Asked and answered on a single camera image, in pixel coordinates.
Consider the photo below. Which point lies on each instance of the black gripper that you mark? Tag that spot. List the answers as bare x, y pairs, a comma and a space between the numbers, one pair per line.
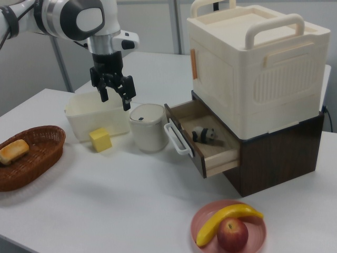
108, 64

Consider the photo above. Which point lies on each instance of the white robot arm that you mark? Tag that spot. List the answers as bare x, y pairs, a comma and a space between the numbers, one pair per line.
79, 18

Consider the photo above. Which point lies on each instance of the white plastic bin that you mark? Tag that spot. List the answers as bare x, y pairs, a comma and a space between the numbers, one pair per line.
105, 118

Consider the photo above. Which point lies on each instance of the yellow foam block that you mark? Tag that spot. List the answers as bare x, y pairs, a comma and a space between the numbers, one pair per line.
101, 139

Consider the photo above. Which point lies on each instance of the small white trash can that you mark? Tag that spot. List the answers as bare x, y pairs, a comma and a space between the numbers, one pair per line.
147, 131

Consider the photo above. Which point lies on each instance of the panda toy figure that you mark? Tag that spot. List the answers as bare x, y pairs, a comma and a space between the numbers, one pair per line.
204, 134

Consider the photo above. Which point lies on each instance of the brown wicker basket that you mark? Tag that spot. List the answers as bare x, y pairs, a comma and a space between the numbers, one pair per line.
39, 163

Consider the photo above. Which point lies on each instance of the toy bread loaf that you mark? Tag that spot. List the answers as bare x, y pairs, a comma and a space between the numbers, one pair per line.
13, 151

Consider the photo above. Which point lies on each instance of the yellow toy banana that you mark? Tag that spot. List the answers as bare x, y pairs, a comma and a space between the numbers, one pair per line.
210, 225

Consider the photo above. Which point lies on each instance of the dark brown wooden cabinet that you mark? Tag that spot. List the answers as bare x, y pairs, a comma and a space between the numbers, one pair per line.
276, 163

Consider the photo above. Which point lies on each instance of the red toy apple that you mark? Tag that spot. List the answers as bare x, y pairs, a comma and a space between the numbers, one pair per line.
233, 235

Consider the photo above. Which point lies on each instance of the pink plate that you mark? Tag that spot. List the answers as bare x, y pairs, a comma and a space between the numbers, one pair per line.
258, 234

